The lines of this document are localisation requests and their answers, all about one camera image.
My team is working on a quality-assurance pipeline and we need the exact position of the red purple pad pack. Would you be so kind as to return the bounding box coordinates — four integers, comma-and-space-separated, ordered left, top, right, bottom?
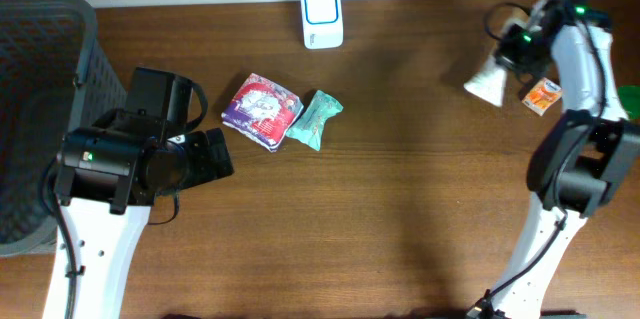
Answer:
221, 73, 304, 152

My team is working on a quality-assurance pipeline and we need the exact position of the mint green wipes pack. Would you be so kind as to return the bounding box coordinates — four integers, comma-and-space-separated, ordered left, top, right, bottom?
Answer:
286, 90, 344, 151

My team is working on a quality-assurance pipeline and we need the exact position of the grey plastic mesh basket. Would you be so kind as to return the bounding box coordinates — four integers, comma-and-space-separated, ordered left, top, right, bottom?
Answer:
1, 0, 126, 257

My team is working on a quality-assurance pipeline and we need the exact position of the orange Kleenex tissue pack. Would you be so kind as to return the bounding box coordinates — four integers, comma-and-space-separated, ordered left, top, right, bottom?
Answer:
522, 78, 563, 116

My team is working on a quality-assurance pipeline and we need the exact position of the green lid jar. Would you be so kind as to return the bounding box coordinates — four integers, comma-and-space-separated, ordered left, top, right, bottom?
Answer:
618, 85, 640, 120

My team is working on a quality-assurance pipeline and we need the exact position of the white tube gold cap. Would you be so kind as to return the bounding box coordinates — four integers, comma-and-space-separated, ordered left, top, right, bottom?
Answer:
463, 55, 507, 107

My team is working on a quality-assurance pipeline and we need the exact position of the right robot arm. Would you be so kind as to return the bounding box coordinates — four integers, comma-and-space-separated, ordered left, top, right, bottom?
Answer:
464, 0, 639, 318

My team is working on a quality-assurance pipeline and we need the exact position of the white barcode scanner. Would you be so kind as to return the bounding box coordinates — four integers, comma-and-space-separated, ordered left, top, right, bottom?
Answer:
300, 0, 344, 50

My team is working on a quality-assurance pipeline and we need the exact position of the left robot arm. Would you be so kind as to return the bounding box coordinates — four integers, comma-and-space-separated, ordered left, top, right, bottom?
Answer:
39, 67, 234, 318

